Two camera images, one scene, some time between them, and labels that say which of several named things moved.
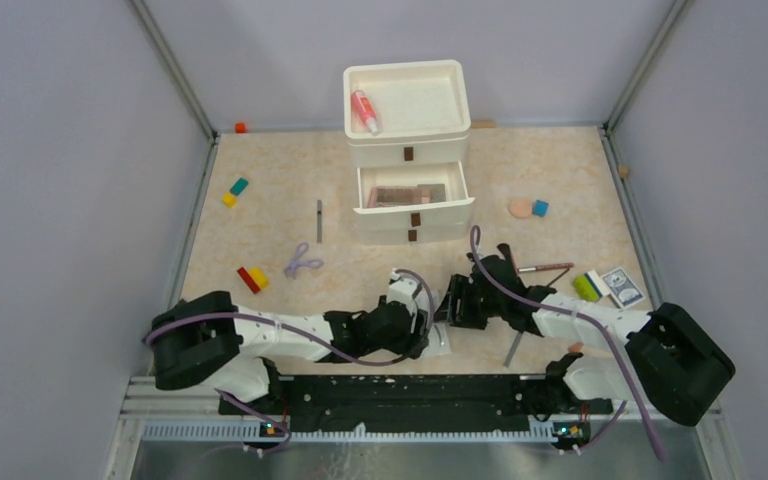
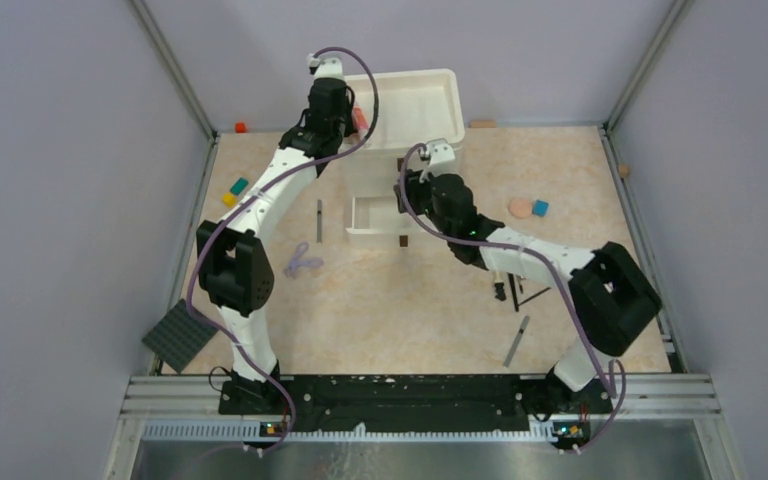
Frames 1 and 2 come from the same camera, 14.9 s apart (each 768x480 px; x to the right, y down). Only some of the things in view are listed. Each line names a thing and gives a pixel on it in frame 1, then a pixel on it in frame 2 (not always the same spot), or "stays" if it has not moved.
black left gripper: (409, 341) to (350, 123)
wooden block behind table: (492, 123) stays
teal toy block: (240, 185) stays
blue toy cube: (540, 208) stays
